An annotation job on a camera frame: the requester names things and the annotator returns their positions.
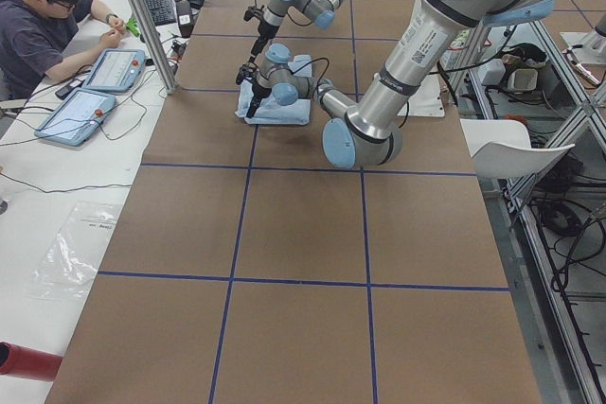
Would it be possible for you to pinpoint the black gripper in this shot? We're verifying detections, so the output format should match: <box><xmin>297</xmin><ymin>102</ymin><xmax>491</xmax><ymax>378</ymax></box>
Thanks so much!
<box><xmin>248</xmin><ymin>21</ymin><xmax>279</xmax><ymax>62</ymax></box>
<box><xmin>245</xmin><ymin>79</ymin><xmax>271</xmax><ymax>118</ymax></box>

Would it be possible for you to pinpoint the light blue collared shirt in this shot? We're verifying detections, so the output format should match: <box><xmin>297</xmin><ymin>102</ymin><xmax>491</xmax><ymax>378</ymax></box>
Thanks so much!
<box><xmin>235</xmin><ymin>44</ymin><xmax>316</xmax><ymax>125</ymax></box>

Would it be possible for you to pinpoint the black keyboard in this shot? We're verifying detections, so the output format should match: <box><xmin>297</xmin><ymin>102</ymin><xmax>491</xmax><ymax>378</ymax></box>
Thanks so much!
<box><xmin>144</xmin><ymin>0</ymin><xmax>176</xmax><ymax>26</ymax></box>

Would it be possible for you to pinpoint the green tool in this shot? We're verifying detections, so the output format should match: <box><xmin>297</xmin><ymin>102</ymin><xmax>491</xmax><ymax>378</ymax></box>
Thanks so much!
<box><xmin>125</xmin><ymin>17</ymin><xmax>141</xmax><ymax>38</ymax></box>

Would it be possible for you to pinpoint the upper blue teach pendant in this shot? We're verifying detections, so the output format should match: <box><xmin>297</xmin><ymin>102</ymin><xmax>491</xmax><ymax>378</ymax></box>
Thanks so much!
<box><xmin>82</xmin><ymin>49</ymin><xmax>146</xmax><ymax>94</ymax></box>

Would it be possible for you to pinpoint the blue teach pendant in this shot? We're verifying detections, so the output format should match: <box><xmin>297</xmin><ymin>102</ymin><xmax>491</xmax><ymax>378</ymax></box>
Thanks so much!
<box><xmin>34</xmin><ymin>88</ymin><xmax>116</xmax><ymax>147</ymax></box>
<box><xmin>82</xmin><ymin>49</ymin><xmax>146</xmax><ymax>94</ymax></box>

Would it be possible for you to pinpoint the lower blue teach pendant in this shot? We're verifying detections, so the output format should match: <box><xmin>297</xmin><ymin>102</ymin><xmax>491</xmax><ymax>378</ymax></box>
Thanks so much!
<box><xmin>34</xmin><ymin>88</ymin><xmax>116</xmax><ymax>147</ymax></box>

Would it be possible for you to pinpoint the black smartphone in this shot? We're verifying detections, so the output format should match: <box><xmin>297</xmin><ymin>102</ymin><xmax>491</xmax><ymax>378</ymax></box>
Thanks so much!
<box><xmin>55</xmin><ymin>79</ymin><xmax>83</xmax><ymax>100</ymax></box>

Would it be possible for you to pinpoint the person in dark shirt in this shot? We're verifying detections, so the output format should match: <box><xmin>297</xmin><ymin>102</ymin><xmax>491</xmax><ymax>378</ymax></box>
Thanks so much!
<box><xmin>1</xmin><ymin>0</ymin><xmax>126</xmax><ymax>99</ymax></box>

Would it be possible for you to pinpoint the white plastic chair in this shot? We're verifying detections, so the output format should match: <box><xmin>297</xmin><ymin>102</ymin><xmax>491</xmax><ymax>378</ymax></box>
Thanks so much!
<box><xmin>460</xmin><ymin>118</ymin><xmax>575</xmax><ymax>179</ymax></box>

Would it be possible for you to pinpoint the clear plastic bag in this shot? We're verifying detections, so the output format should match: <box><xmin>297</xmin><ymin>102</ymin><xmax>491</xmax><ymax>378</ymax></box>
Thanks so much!
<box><xmin>26</xmin><ymin>202</ymin><xmax>123</xmax><ymax>302</ymax></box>

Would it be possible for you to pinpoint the red cylinder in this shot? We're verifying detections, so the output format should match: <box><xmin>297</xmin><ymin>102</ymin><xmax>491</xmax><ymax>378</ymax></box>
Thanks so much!
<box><xmin>1</xmin><ymin>342</ymin><xmax>63</xmax><ymax>381</ymax></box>

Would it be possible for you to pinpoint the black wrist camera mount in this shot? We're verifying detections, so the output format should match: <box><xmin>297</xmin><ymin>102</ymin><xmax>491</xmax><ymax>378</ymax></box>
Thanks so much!
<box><xmin>236</xmin><ymin>61</ymin><xmax>258</xmax><ymax>85</ymax></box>
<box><xmin>243</xmin><ymin>6</ymin><xmax>264</xmax><ymax>22</ymax></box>

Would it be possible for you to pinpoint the aluminium frame post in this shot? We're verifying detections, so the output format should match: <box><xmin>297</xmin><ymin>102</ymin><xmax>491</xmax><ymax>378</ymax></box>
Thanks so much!
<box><xmin>128</xmin><ymin>0</ymin><xmax>177</xmax><ymax>95</ymax></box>

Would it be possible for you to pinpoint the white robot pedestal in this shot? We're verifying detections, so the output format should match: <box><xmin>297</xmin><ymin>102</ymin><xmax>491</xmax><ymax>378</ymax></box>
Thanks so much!
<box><xmin>398</xmin><ymin>75</ymin><xmax>445</xmax><ymax>118</ymax></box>

